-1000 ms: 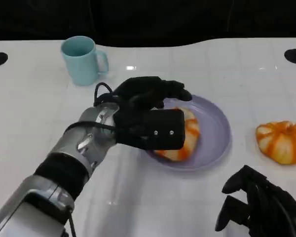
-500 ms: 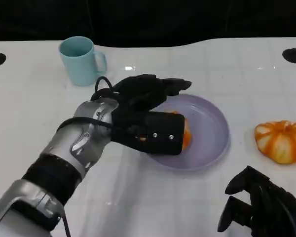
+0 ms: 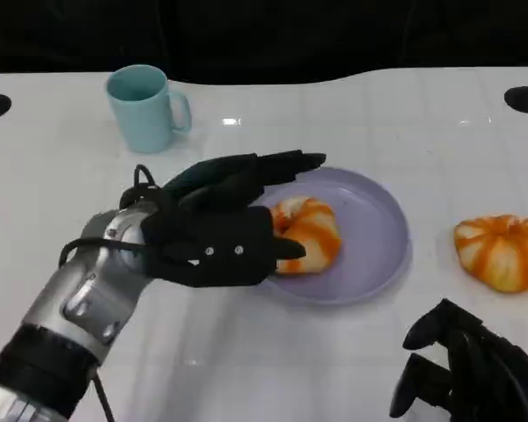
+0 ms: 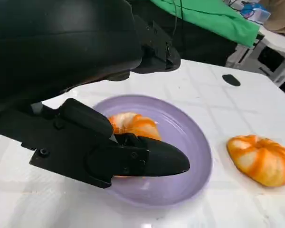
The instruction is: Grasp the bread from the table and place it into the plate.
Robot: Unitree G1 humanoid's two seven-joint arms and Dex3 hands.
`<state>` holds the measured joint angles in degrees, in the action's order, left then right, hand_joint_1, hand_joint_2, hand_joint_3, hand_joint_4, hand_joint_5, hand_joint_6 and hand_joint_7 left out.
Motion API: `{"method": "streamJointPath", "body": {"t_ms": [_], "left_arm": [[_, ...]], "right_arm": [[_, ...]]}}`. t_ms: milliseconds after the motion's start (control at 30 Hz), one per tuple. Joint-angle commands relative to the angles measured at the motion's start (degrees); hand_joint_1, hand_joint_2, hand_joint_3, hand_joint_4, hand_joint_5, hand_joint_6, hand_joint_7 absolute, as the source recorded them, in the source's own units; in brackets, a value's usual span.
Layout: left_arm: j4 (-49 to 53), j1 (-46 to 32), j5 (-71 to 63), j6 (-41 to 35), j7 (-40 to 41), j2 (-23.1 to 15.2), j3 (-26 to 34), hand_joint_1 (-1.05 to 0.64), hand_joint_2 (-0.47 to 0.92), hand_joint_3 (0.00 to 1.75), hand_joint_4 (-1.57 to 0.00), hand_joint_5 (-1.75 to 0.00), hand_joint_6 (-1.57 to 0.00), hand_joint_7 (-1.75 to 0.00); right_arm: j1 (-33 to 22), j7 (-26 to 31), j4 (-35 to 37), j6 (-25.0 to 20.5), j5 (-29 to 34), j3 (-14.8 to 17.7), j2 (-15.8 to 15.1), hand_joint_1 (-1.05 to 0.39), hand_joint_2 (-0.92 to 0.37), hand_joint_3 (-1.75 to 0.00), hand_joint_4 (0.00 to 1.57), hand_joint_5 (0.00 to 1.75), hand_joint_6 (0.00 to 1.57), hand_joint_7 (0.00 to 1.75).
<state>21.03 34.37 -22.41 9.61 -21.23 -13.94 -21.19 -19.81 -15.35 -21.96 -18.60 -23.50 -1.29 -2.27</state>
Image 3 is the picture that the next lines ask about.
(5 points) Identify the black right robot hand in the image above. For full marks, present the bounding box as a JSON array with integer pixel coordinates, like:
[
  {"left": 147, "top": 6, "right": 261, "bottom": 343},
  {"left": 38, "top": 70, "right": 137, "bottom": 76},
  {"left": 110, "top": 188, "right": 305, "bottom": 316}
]
[{"left": 389, "top": 298, "right": 528, "bottom": 422}]

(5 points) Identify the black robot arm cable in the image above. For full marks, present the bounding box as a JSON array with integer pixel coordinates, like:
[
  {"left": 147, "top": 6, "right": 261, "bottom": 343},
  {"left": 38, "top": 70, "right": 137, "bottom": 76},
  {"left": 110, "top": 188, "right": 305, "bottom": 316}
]
[
  {"left": 119, "top": 164, "right": 165, "bottom": 210},
  {"left": 92, "top": 367, "right": 115, "bottom": 422},
  {"left": 59, "top": 236, "right": 159, "bottom": 270}
]

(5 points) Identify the lilac plate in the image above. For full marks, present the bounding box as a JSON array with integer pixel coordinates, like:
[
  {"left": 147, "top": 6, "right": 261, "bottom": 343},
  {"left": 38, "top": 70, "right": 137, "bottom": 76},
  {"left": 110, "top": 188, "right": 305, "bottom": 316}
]
[{"left": 246, "top": 165, "right": 414, "bottom": 308}]

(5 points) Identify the pale green mug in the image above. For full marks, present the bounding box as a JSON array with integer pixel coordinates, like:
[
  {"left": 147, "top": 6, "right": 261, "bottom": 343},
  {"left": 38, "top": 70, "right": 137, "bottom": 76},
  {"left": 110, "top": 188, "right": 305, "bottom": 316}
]
[{"left": 105, "top": 64, "right": 193, "bottom": 155}]

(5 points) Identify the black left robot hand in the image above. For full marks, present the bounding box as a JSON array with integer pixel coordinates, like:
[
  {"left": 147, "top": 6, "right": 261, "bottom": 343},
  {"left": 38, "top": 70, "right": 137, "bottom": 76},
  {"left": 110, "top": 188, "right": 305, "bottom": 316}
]
[{"left": 151, "top": 149, "right": 326, "bottom": 261}]

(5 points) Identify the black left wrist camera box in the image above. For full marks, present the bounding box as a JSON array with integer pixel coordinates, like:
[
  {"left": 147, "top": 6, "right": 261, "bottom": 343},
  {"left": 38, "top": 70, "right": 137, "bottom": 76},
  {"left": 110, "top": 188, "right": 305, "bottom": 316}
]
[{"left": 140, "top": 205, "right": 276, "bottom": 289}]

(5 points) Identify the orange and white toy bread roll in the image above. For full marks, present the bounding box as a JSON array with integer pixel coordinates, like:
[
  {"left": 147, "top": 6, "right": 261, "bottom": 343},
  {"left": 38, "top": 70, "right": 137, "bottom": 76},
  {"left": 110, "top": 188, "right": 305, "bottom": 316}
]
[
  {"left": 270, "top": 196, "right": 343, "bottom": 276},
  {"left": 453, "top": 214, "right": 528, "bottom": 295}
]

